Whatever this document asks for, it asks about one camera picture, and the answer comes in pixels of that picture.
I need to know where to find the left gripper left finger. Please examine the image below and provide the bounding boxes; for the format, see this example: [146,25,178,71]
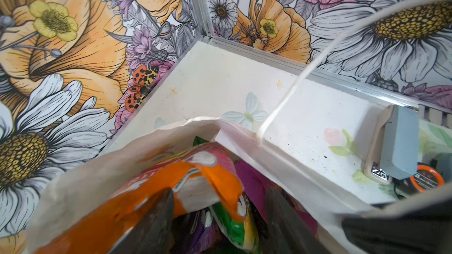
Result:
[109,189,174,254]

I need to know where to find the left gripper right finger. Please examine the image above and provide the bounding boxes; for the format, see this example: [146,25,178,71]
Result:
[264,188,329,254]

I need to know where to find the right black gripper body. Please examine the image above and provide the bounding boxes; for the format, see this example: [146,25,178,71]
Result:
[342,200,452,254]

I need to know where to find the white floral paper bag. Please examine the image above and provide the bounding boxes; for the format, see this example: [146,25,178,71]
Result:
[22,0,452,254]

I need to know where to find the green white snack bag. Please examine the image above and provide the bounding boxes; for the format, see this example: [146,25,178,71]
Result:
[208,193,262,254]

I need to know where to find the purple grape gummy bag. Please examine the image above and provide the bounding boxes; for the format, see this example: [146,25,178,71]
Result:
[171,208,224,254]

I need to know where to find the orange red candy bag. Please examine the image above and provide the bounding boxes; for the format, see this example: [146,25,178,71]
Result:
[27,142,245,254]

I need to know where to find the black orange tape measure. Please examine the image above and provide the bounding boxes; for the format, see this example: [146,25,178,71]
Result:
[394,162,445,195]

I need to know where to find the aluminium rail frame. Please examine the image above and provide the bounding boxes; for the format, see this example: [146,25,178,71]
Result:
[115,0,452,137]

